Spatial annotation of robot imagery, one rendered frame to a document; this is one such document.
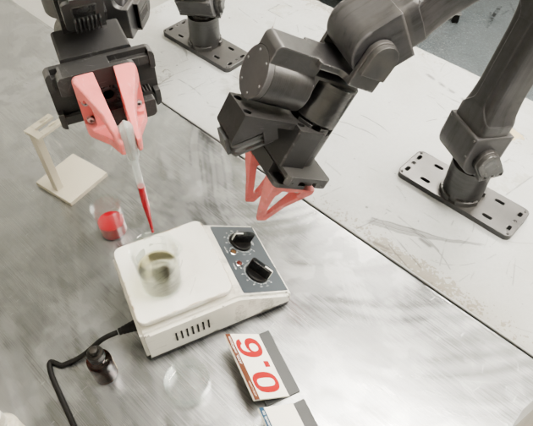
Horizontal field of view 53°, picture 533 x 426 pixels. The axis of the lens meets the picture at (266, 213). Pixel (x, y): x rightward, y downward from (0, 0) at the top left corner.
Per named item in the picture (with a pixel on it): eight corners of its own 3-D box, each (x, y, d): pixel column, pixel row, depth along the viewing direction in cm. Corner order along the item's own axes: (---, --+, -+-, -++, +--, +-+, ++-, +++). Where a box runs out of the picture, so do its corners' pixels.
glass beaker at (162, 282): (137, 303, 64) (123, 265, 58) (143, 265, 67) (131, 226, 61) (188, 303, 64) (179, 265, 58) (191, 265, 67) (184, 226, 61)
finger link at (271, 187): (245, 232, 66) (282, 174, 61) (223, 192, 70) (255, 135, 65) (288, 232, 70) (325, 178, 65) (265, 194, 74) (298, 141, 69)
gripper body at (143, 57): (154, 51, 51) (133, 13, 55) (44, 79, 48) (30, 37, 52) (164, 106, 56) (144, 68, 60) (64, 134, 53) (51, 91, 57)
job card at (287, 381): (268, 330, 71) (268, 315, 68) (299, 391, 66) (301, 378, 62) (225, 349, 69) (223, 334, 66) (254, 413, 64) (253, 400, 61)
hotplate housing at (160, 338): (252, 235, 81) (250, 200, 75) (291, 304, 73) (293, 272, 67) (106, 289, 75) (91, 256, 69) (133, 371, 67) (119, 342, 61)
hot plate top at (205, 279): (200, 222, 72) (200, 218, 72) (235, 292, 65) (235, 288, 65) (112, 253, 69) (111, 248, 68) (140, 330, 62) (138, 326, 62)
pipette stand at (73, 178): (74, 156, 92) (50, 95, 82) (107, 175, 89) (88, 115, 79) (37, 185, 87) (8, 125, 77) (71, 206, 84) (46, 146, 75)
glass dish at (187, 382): (212, 405, 65) (211, 398, 63) (167, 412, 64) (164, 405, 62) (209, 362, 68) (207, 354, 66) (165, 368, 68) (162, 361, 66)
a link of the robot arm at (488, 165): (482, 159, 72) (519, 150, 73) (447, 117, 77) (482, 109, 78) (469, 190, 77) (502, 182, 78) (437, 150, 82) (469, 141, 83)
